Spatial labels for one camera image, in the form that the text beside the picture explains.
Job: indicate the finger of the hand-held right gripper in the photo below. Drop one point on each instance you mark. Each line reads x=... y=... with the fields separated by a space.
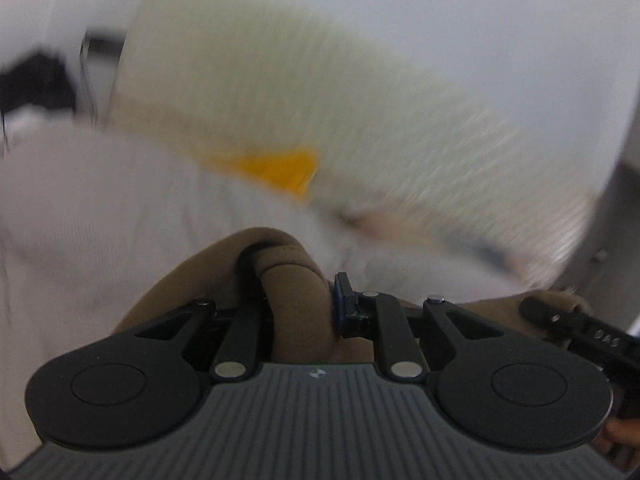
x=580 y=327

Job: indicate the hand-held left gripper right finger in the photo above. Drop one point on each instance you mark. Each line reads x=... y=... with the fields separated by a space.
x=342 y=305

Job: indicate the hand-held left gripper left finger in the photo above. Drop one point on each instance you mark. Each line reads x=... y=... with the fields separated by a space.
x=247 y=320

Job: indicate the brown hoodie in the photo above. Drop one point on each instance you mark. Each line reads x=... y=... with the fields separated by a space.
x=292 y=285

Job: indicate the person's right hand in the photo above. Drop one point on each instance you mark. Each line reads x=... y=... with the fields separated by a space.
x=622 y=437

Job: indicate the grey nightstand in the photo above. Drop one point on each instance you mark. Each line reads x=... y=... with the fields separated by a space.
x=620 y=220

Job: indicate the yellow cloth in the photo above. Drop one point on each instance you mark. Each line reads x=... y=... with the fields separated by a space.
x=280 y=167

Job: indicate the cream quilted headboard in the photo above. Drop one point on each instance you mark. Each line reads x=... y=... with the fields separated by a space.
x=300 y=85

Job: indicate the black cloth pile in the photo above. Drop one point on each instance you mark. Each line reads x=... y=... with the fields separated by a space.
x=35 y=80

